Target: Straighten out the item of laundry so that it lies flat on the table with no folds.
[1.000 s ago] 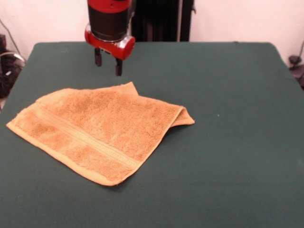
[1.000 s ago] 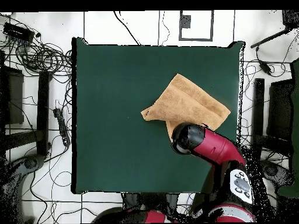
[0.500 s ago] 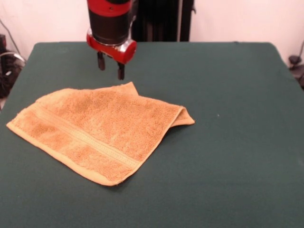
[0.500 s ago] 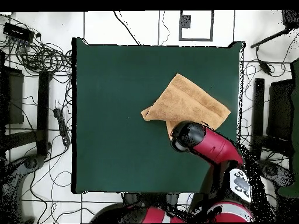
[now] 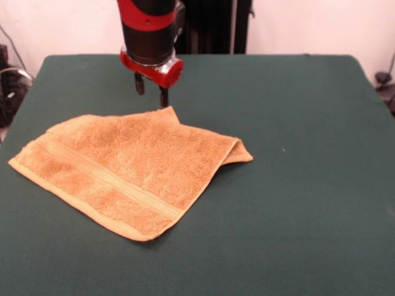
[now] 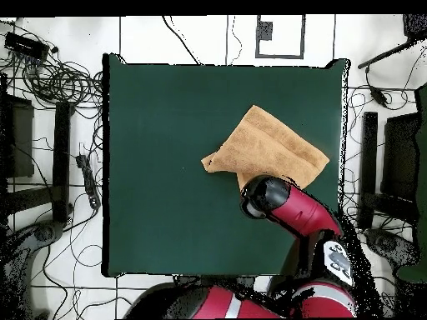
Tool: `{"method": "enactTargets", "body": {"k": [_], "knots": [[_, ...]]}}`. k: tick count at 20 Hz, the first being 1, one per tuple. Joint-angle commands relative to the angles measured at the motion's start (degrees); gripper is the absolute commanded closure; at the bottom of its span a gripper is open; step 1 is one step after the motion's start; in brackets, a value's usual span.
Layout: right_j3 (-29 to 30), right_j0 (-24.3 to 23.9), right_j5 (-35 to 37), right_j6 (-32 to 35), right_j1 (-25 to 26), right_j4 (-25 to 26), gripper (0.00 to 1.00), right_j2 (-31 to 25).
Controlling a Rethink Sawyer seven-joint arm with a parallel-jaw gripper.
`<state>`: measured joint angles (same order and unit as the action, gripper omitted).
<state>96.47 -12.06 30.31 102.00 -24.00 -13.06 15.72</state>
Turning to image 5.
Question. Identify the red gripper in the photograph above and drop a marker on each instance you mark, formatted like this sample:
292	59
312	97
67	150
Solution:
148	72

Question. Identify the dark green table cloth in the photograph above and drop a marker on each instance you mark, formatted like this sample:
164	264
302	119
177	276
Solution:
277	200

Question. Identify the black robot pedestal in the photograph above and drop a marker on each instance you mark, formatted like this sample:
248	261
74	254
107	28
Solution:
216	27

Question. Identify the orange terry towel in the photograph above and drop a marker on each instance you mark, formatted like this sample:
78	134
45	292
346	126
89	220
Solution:
123	160

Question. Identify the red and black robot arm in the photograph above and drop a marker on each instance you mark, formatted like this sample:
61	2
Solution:
145	18

